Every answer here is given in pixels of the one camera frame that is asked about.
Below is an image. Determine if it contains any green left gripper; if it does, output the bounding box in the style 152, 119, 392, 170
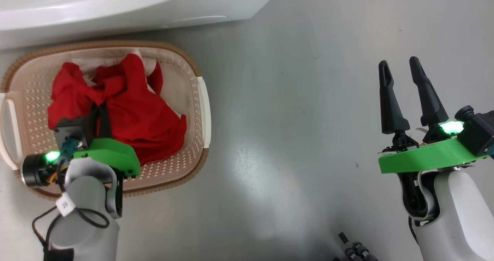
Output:
21, 103, 141, 188

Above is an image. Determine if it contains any cream basket brown rim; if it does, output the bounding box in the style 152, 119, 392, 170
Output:
0, 40, 212, 200

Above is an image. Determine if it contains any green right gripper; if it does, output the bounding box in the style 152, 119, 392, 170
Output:
378, 56, 489, 175

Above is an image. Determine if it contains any white washing machine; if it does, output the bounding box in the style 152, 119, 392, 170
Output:
0, 0, 287, 51

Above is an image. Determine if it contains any red cloth garment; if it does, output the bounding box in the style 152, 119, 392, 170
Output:
47, 53, 188, 167

